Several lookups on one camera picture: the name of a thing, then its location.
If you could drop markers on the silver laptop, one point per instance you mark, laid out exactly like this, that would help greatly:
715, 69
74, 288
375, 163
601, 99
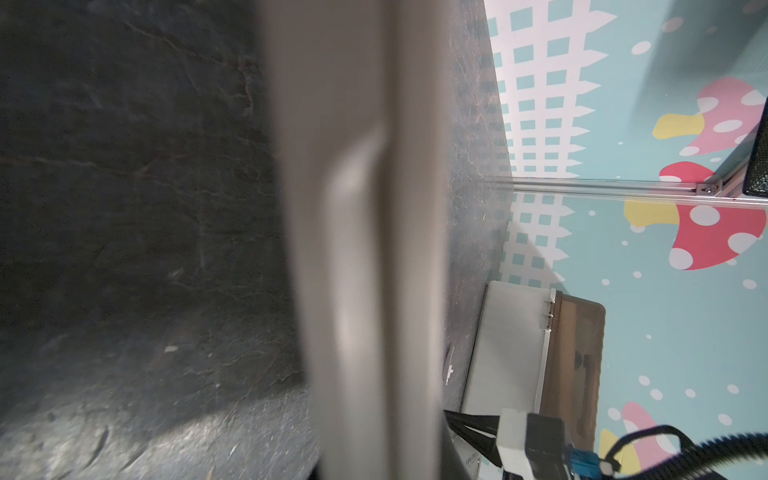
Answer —
358, 95

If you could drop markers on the brown lidded storage box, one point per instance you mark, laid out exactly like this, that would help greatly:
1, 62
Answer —
538, 351

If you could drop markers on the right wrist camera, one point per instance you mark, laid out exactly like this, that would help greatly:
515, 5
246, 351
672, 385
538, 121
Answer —
534, 446

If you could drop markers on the black wire wall basket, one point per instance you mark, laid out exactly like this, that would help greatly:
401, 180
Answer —
756, 179

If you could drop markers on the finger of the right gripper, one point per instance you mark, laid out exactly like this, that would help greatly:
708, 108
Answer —
482, 424
474, 446

